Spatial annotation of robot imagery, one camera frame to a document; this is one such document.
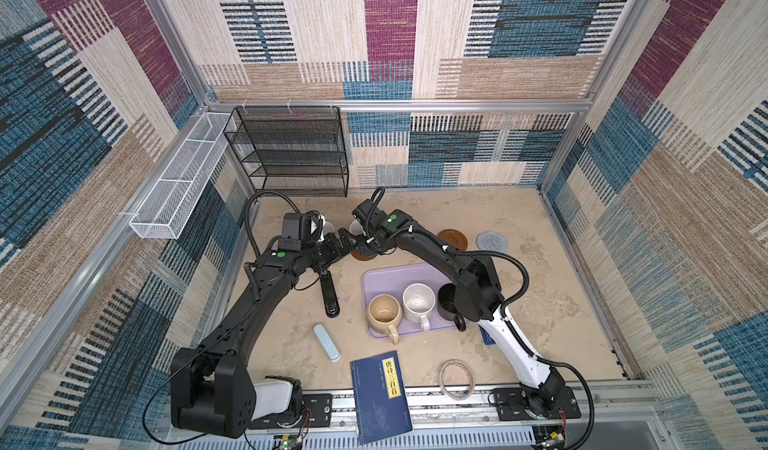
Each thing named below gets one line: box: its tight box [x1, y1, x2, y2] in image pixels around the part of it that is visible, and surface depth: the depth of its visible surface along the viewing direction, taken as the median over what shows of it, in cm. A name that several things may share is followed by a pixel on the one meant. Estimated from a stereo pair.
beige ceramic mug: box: [367, 293, 402, 345], surface depth 83 cm
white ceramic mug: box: [402, 282, 436, 331], surface depth 85 cm
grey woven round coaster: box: [476, 231, 508, 253], surface depth 107 cm
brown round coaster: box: [437, 229, 468, 251], surface depth 107 cm
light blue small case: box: [314, 324, 341, 363], surface depth 82 cm
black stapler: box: [320, 269, 340, 318], surface depth 91 cm
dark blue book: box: [350, 350, 413, 445], surface depth 76 cm
